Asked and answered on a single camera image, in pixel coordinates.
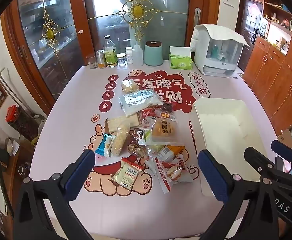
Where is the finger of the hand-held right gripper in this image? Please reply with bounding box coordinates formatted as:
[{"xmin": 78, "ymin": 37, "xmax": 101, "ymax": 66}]
[
  {"xmin": 244, "ymin": 147, "xmax": 292, "ymax": 188},
  {"xmin": 271, "ymin": 139, "xmax": 292, "ymax": 165}
]

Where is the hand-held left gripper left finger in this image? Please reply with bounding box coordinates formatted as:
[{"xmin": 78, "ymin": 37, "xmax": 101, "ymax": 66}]
[{"xmin": 12, "ymin": 149, "xmax": 96, "ymax": 240}]

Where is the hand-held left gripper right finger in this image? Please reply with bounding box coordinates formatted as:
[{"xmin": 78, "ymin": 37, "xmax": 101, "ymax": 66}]
[{"xmin": 198, "ymin": 149, "xmax": 280, "ymax": 240}]

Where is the bread roll packet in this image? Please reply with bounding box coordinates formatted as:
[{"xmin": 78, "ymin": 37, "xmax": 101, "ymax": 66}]
[{"xmin": 164, "ymin": 154, "xmax": 194, "ymax": 184}]

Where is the blue snack packet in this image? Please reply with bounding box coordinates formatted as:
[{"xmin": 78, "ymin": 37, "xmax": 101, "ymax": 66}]
[{"xmin": 94, "ymin": 133, "xmax": 116, "ymax": 158}]

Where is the white barcode snack packet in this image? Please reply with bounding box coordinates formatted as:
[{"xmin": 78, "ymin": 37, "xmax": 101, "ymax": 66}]
[{"xmin": 110, "ymin": 157, "xmax": 145, "ymax": 188}]

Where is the red and white snack bag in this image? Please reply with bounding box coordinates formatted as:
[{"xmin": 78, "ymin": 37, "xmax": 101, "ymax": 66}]
[{"xmin": 145, "ymin": 156, "xmax": 174, "ymax": 194}]

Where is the long puffed rice bar pack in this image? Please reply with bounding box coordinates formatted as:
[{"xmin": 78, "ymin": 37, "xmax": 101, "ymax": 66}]
[{"xmin": 110, "ymin": 122, "xmax": 131, "ymax": 157}]

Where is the small white snack packet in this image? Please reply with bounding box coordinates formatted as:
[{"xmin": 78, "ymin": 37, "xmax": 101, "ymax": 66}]
[{"xmin": 156, "ymin": 146, "xmax": 175, "ymax": 163}]

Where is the white plastic bin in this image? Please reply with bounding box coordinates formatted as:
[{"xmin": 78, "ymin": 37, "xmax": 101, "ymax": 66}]
[{"xmin": 189, "ymin": 97, "xmax": 270, "ymax": 197}]

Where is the brown nut packet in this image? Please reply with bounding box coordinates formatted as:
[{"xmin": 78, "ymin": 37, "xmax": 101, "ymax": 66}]
[{"xmin": 127, "ymin": 129, "xmax": 149, "ymax": 158}]

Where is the brown bread slice pack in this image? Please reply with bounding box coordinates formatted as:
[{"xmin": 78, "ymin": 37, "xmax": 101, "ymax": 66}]
[{"xmin": 104, "ymin": 115, "xmax": 141, "ymax": 133}]

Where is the yellow pastry packet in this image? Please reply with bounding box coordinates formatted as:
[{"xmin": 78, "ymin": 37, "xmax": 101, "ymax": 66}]
[{"xmin": 149, "ymin": 117, "xmax": 180, "ymax": 144}]

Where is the green and white snack packet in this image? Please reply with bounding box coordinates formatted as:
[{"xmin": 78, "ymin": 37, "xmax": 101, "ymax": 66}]
[{"xmin": 142, "ymin": 129, "xmax": 154, "ymax": 145}]

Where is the dark red snack packet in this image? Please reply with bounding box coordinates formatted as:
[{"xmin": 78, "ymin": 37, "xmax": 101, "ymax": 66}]
[{"xmin": 159, "ymin": 104, "xmax": 176, "ymax": 119}]

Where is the cardboard box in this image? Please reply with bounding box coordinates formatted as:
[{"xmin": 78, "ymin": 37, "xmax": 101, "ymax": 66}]
[{"xmin": 277, "ymin": 128, "xmax": 292, "ymax": 153}]

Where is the orange snack packet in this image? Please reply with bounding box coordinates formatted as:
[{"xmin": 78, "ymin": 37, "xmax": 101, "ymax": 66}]
[{"xmin": 167, "ymin": 145, "xmax": 186, "ymax": 160}]

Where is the jar with red lid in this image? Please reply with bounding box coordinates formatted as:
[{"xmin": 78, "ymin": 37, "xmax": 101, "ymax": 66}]
[{"xmin": 6, "ymin": 104, "xmax": 37, "ymax": 138}]

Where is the round rice cracker pack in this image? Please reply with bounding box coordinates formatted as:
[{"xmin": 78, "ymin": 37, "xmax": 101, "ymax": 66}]
[{"xmin": 121, "ymin": 79, "xmax": 140, "ymax": 93}]

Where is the white countertop cup cabinet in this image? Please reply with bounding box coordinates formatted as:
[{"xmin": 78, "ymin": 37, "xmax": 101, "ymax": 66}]
[{"xmin": 189, "ymin": 24, "xmax": 250, "ymax": 77}]

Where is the clear drinking glass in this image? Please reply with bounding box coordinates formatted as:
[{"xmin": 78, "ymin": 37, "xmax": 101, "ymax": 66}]
[{"xmin": 86, "ymin": 54, "xmax": 99, "ymax": 69}]

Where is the yellow can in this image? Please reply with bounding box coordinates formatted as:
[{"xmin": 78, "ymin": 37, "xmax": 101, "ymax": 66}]
[{"xmin": 96, "ymin": 50, "xmax": 106, "ymax": 69}]

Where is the green tissue box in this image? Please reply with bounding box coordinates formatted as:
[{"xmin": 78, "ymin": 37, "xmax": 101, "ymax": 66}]
[{"xmin": 169, "ymin": 46, "xmax": 194, "ymax": 70}]

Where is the green label bottle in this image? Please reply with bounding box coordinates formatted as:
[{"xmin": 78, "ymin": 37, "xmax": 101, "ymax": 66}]
[{"xmin": 103, "ymin": 35, "xmax": 118, "ymax": 68}]

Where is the white pill bottle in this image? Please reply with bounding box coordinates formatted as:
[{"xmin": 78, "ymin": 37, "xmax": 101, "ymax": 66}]
[{"xmin": 125, "ymin": 47, "xmax": 134, "ymax": 64}]

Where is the white cover cloth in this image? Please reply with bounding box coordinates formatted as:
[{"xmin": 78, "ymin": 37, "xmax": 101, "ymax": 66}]
[{"xmin": 202, "ymin": 24, "xmax": 250, "ymax": 47}]

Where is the dark brown door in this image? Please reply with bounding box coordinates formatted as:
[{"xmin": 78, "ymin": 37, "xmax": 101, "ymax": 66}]
[{"xmin": 235, "ymin": 0, "xmax": 263, "ymax": 54}]

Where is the translucent plastic bottle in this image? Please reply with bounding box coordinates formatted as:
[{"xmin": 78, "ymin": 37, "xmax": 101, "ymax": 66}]
[{"xmin": 132, "ymin": 40, "xmax": 144, "ymax": 65}]

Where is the teal canister with brown lid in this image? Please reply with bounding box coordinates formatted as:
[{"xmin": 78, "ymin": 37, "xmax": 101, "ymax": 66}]
[{"xmin": 144, "ymin": 41, "xmax": 164, "ymax": 67}]

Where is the glass sliding door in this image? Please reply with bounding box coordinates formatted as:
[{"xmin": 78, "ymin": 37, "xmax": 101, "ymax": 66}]
[
  {"xmin": 82, "ymin": 0, "xmax": 205, "ymax": 64},
  {"xmin": 1, "ymin": 0, "xmax": 88, "ymax": 117}
]

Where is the wooden wall cabinet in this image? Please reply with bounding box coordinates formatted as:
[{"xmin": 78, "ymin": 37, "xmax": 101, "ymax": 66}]
[{"xmin": 241, "ymin": 0, "xmax": 292, "ymax": 132}]

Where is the black cable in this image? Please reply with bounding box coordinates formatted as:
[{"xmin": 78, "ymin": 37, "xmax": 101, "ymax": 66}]
[{"xmin": 0, "ymin": 110, "xmax": 14, "ymax": 217}]

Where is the silver door handle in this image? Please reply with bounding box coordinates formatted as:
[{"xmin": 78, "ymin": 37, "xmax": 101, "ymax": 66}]
[{"xmin": 194, "ymin": 7, "xmax": 202, "ymax": 26}]

